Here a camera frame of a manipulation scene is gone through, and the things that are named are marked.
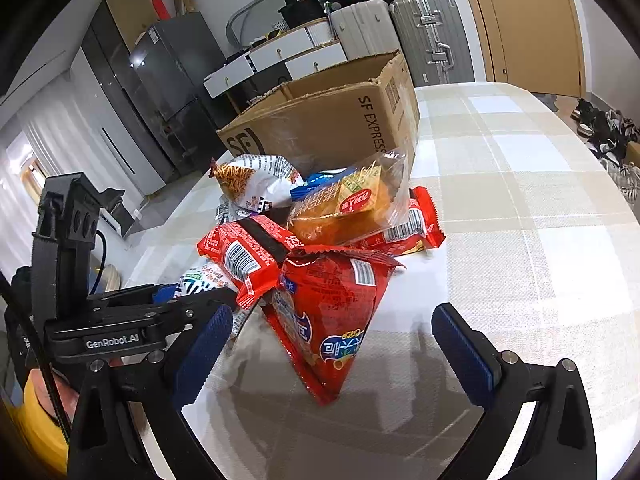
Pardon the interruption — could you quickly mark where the wooden door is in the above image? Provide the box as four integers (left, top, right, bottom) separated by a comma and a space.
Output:
454, 0, 586, 97

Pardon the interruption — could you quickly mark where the blue snack packet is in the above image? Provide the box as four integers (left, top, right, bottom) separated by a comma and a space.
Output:
290, 170, 351, 202

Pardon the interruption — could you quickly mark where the plain cardboard carton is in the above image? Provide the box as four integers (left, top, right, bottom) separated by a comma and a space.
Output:
107, 0, 157, 53

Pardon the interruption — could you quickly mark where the black storage box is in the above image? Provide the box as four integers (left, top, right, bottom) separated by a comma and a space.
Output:
277, 0, 323, 25

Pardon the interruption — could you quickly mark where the silver snack bag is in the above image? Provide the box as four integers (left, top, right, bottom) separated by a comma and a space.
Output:
215, 199, 253, 226

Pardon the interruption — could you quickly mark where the person's left hand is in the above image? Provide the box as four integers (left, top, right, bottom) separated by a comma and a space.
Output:
27, 367, 81, 426

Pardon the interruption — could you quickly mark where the grey metal tube frame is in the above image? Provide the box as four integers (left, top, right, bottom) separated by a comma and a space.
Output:
227, 0, 286, 46

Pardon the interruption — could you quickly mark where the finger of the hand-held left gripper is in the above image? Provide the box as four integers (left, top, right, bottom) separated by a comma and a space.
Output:
87, 284, 176, 311
145, 290, 237, 352

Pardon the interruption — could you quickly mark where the person's left forearm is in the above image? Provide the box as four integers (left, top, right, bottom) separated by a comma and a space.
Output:
20, 377, 69, 477

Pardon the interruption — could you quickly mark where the white drawer desk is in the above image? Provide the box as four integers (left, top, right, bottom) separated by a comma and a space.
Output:
204, 25, 348, 101

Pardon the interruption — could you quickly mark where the red snack packet black stripe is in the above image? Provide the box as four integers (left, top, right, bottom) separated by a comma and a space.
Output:
196, 214, 307, 311

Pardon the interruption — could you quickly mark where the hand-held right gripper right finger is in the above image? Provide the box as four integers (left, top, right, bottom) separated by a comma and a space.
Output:
432, 302, 598, 480

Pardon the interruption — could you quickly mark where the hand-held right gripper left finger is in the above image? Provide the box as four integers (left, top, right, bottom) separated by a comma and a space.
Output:
67, 304, 235, 480

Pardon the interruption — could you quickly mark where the white orange snack bag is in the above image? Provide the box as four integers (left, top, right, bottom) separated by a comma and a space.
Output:
209, 154, 307, 211

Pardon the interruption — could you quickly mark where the large red triangular chip bag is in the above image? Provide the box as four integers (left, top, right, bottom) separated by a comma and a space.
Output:
262, 245, 406, 407

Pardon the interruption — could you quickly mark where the dark grey refrigerator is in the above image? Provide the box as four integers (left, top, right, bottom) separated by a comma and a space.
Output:
82, 0, 228, 183

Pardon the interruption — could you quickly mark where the bread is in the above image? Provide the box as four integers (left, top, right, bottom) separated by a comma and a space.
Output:
286, 149, 410, 247

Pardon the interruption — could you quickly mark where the white black striped snack packet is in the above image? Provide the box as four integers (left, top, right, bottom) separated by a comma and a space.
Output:
172, 260, 246, 306

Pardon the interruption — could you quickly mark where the beige suitcase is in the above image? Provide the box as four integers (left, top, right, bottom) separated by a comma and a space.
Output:
329, 0, 405, 63

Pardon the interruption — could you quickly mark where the silver suitcase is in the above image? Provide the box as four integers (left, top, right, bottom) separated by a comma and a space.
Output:
389, 0, 476, 87

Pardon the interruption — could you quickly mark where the pile of shoes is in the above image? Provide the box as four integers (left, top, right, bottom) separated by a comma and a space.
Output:
571, 97, 640, 203

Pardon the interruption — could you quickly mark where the black cable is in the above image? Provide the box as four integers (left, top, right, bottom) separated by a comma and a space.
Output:
89, 229, 109, 293

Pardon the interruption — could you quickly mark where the white tall cabinet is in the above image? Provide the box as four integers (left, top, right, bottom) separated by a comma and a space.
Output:
70, 50, 168, 196

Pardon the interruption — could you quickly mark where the white curtain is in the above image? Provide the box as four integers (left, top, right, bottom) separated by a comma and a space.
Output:
0, 115, 51, 281

